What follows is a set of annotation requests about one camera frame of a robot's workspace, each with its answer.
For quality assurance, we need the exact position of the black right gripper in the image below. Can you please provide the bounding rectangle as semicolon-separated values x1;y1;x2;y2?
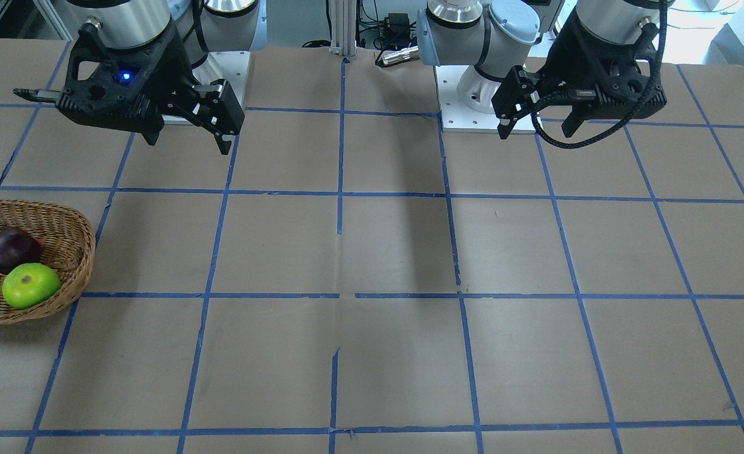
14;18;234;156

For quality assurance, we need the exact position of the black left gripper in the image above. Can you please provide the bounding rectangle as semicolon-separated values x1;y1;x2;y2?
491;9;667;140

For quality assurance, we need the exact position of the dark red apple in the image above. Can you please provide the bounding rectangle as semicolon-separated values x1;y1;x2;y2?
0;227;43;275

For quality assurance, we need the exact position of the green apple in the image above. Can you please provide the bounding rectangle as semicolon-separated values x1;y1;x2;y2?
1;262;61;310

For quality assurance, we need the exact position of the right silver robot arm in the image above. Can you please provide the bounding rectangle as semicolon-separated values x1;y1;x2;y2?
13;1;267;155

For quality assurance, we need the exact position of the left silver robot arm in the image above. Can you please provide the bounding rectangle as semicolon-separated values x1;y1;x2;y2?
416;1;671;149

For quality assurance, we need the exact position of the brown wicker basket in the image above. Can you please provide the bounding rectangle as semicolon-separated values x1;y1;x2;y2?
0;199;96;325

